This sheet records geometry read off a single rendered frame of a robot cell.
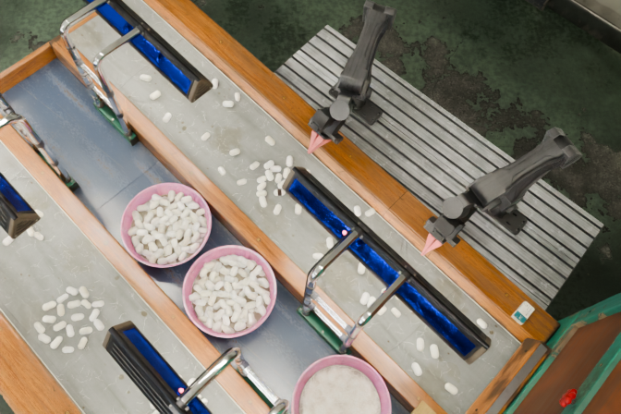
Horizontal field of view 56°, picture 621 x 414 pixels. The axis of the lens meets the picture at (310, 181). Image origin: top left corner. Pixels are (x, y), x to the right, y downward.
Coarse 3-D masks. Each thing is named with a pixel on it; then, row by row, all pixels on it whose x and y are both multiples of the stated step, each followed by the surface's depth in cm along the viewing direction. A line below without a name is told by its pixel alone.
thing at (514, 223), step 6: (498, 210) 185; (492, 216) 190; (498, 216) 189; (504, 216) 190; (510, 216) 190; (516, 216) 190; (522, 216) 190; (498, 222) 189; (504, 222) 189; (510, 222) 189; (516, 222) 189; (510, 228) 188; (516, 228) 188; (516, 234) 188
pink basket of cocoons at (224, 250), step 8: (216, 248) 171; (224, 248) 172; (232, 248) 172; (240, 248) 172; (208, 256) 171; (216, 256) 173; (248, 256) 174; (256, 256) 172; (192, 264) 169; (200, 264) 171; (264, 264) 171; (192, 272) 169; (264, 272) 173; (272, 272) 169; (184, 280) 167; (192, 280) 170; (272, 280) 169; (184, 288) 166; (272, 288) 170; (184, 296) 165; (272, 296) 168; (184, 304) 164; (272, 304) 165; (192, 312) 166; (192, 320) 162; (264, 320) 163; (200, 328) 161; (208, 328) 165; (256, 328) 163; (224, 336) 161; (232, 336) 161
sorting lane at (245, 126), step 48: (96, 48) 201; (192, 48) 204; (144, 96) 194; (240, 96) 196; (192, 144) 188; (240, 144) 189; (288, 144) 190; (240, 192) 182; (336, 192) 184; (288, 240) 176; (336, 240) 177; (384, 240) 178; (336, 288) 171; (384, 336) 166; (432, 336) 167; (432, 384) 161; (480, 384) 162
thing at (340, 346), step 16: (352, 240) 137; (336, 256) 136; (320, 272) 134; (400, 272) 136; (304, 304) 158; (320, 304) 146; (384, 304) 132; (304, 320) 172; (320, 320) 169; (336, 320) 145; (368, 320) 130; (336, 336) 168; (352, 336) 141; (336, 352) 169
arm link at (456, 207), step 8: (464, 192) 154; (472, 192) 157; (448, 200) 151; (456, 200) 150; (464, 200) 149; (472, 200) 152; (496, 200) 153; (448, 208) 151; (456, 208) 150; (464, 208) 150; (480, 208) 155; (488, 208) 154; (448, 216) 151; (456, 216) 150; (464, 216) 154
